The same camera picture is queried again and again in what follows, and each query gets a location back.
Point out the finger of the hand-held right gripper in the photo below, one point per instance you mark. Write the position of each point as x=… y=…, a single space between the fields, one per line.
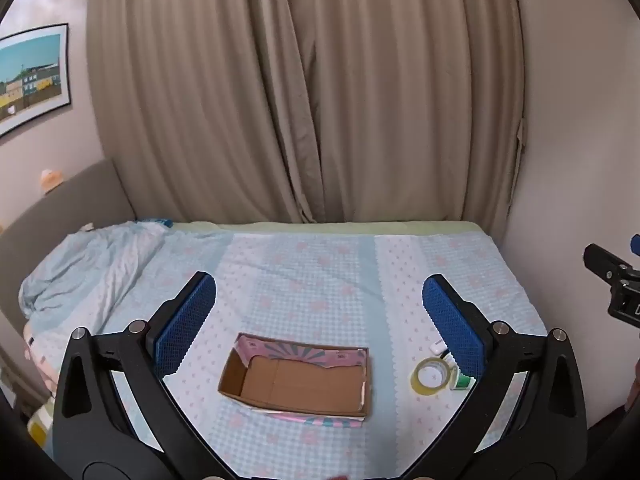
x=636 y=245
x=602 y=259

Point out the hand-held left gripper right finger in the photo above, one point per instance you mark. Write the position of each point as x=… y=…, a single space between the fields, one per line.
x=452 y=325

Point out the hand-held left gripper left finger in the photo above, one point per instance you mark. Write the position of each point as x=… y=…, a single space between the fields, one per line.
x=185 y=325

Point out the yellow clear tape roll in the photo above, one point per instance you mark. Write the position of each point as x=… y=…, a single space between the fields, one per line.
x=443 y=367

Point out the cardboard box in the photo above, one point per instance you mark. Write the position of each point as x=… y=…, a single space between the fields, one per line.
x=295 y=385

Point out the small white object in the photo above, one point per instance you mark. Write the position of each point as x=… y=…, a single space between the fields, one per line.
x=438 y=346

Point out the green tape roll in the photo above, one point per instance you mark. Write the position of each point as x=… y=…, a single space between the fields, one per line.
x=463 y=384

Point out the blue patterned cloth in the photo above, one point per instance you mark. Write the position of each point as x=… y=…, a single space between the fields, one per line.
x=160 y=222

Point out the light blue blanket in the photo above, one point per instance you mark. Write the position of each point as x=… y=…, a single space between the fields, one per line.
x=95 y=265

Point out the light blue patterned bed sheet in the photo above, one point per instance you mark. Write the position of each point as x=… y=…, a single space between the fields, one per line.
x=320 y=285

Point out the pink pillow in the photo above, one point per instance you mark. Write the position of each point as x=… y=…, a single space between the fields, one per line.
x=40 y=360

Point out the grey headboard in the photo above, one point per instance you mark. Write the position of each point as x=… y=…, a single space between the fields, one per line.
x=85 y=200

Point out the light green mattress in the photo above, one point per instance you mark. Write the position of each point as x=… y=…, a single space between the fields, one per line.
x=325 y=226

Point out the yellow object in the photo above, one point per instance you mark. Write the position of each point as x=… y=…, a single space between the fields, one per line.
x=39 y=427

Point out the small orange toy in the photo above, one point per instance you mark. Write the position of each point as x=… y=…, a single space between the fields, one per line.
x=51 y=181

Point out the beige curtain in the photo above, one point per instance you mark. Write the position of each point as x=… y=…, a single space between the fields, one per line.
x=410 y=110
x=200 y=110

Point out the framed landscape picture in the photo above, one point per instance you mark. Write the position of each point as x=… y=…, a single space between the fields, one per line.
x=32 y=77

